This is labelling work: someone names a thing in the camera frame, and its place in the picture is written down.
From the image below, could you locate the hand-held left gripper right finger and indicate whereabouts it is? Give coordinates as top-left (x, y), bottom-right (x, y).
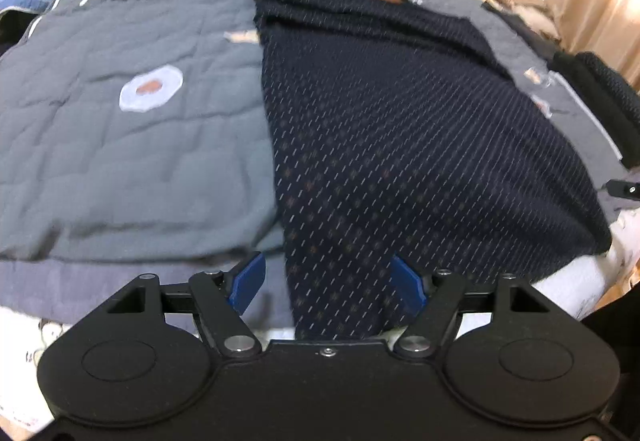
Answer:
top-left (391, 254), bottom-right (552, 362)

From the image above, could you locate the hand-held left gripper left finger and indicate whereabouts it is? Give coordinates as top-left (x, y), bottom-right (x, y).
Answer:
top-left (105, 251), bottom-right (268, 361)

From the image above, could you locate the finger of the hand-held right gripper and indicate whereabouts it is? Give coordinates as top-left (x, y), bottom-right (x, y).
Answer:
top-left (606, 180), bottom-right (640, 200)

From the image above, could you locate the navy dotted garment orange lining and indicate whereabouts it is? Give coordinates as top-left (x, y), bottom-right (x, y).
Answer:
top-left (252, 0), bottom-right (613, 342)

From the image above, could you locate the black textured cloth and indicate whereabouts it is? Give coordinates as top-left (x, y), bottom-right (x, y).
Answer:
top-left (547, 50), bottom-right (640, 166)

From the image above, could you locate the grey quilted blanket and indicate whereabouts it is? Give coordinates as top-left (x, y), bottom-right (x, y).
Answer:
top-left (0, 0), bottom-right (626, 327)

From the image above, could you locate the white printed bed sheet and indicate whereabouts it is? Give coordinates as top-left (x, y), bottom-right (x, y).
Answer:
top-left (0, 208), bottom-right (640, 427)

